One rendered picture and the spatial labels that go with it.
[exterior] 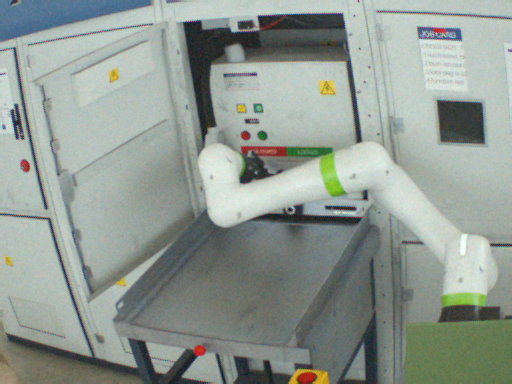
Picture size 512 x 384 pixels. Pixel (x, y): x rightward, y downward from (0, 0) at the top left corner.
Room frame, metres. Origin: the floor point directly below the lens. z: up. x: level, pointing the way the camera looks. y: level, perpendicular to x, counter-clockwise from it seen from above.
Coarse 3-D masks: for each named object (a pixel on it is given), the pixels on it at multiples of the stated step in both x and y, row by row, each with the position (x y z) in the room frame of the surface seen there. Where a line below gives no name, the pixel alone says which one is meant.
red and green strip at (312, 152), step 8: (256, 152) 2.45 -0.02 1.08; (264, 152) 2.43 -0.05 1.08; (272, 152) 2.42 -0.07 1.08; (280, 152) 2.41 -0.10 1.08; (288, 152) 2.40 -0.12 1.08; (296, 152) 2.38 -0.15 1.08; (304, 152) 2.37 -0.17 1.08; (312, 152) 2.36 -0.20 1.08; (320, 152) 2.35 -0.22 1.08; (328, 152) 2.33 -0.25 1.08
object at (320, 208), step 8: (328, 200) 2.33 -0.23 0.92; (336, 200) 2.32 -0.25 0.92; (344, 200) 2.31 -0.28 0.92; (352, 200) 2.30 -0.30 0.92; (360, 200) 2.28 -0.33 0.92; (368, 200) 2.27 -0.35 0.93; (304, 208) 2.37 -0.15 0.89; (312, 208) 2.36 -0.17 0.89; (320, 208) 2.35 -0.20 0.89; (328, 208) 2.33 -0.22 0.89; (336, 208) 2.32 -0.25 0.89; (344, 208) 2.31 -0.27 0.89; (352, 208) 2.30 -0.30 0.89; (368, 208) 2.27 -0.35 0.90; (344, 216) 2.31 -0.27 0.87; (360, 216) 2.29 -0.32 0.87
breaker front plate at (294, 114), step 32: (256, 64) 2.43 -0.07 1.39; (288, 64) 2.38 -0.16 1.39; (320, 64) 2.33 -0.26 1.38; (224, 96) 2.48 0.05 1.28; (256, 96) 2.43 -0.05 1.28; (288, 96) 2.38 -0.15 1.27; (320, 96) 2.34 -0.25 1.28; (224, 128) 2.49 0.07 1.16; (256, 128) 2.44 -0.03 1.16; (288, 128) 2.39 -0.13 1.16; (320, 128) 2.34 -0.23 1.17; (352, 128) 2.29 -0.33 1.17; (288, 160) 2.40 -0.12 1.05
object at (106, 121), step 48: (144, 48) 2.41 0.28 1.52; (48, 96) 2.09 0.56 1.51; (96, 96) 2.21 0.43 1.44; (144, 96) 2.42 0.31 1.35; (48, 144) 2.03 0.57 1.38; (96, 144) 2.22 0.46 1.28; (144, 144) 2.36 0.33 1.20; (96, 192) 2.19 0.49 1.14; (144, 192) 2.35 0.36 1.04; (192, 192) 2.49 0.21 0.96; (96, 240) 2.15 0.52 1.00; (144, 240) 2.31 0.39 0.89; (96, 288) 2.10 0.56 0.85
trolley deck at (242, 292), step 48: (240, 240) 2.30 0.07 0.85; (288, 240) 2.25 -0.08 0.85; (336, 240) 2.19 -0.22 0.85; (192, 288) 2.03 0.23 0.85; (240, 288) 1.99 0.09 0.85; (288, 288) 1.95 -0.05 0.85; (144, 336) 1.84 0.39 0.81; (192, 336) 1.77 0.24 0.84; (240, 336) 1.73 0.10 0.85; (288, 336) 1.69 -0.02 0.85
